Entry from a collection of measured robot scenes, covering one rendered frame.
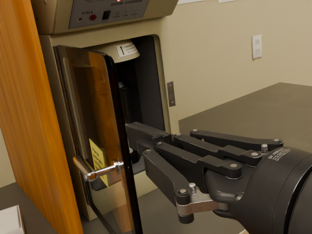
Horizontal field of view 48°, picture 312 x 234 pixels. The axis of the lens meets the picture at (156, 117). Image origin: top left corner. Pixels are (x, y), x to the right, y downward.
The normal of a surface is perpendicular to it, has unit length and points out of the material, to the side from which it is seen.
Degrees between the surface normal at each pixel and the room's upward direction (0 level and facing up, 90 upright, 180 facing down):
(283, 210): 64
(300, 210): 57
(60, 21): 135
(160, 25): 90
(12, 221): 0
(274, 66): 90
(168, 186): 91
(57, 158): 90
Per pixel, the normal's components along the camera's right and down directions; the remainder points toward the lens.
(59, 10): 0.51, 0.80
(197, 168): -0.80, 0.29
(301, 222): -0.77, -0.15
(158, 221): -0.12, -0.94
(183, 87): 0.59, 0.18
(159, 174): -0.91, 0.25
